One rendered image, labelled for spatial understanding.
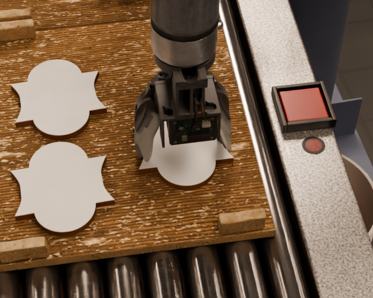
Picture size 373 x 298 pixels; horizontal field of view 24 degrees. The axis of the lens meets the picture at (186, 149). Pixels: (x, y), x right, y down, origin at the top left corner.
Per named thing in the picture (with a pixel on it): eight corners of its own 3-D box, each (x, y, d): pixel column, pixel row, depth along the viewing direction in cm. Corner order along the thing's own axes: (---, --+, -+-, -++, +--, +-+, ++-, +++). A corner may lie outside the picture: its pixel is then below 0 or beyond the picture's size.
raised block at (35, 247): (49, 245, 106) (47, 233, 103) (50, 258, 104) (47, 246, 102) (0, 252, 105) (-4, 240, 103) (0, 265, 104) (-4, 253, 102)
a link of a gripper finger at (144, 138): (124, 180, 110) (154, 135, 104) (119, 145, 114) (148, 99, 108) (145, 184, 111) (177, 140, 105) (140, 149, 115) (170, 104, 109)
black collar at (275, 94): (322, 88, 125) (323, 80, 124) (335, 127, 120) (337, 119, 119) (270, 94, 125) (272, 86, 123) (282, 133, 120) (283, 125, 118)
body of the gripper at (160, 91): (160, 151, 104) (157, 83, 95) (150, 99, 109) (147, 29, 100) (222, 144, 105) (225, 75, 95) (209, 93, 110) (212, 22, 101)
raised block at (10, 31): (36, 31, 130) (34, 17, 128) (37, 39, 129) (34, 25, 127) (-5, 35, 129) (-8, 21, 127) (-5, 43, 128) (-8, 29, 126)
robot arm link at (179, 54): (145, -1, 97) (217, -8, 98) (147, 29, 100) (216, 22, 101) (154, 46, 92) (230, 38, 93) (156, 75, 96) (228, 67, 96)
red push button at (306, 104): (318, 93, 125) (319, 86, 124) (328, 123, 121) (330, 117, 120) (277, 97, 124) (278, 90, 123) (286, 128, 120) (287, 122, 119)
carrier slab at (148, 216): (217, 19, 134) (217, 11, 133) (275, 236, 108) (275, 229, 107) (-10, 43, 131) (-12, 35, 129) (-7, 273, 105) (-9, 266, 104)
